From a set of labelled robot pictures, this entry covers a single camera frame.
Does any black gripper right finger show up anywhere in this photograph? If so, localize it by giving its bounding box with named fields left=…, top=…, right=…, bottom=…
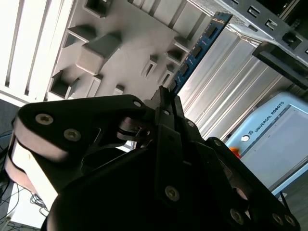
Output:
left=172, top=95, right=302, bottom=231

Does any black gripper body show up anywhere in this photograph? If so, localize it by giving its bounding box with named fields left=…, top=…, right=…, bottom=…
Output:
left=40, top=141, right=241, bottom=231

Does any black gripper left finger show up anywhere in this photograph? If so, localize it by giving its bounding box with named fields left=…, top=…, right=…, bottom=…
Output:
left=4, top=85, right=181, bottom=208

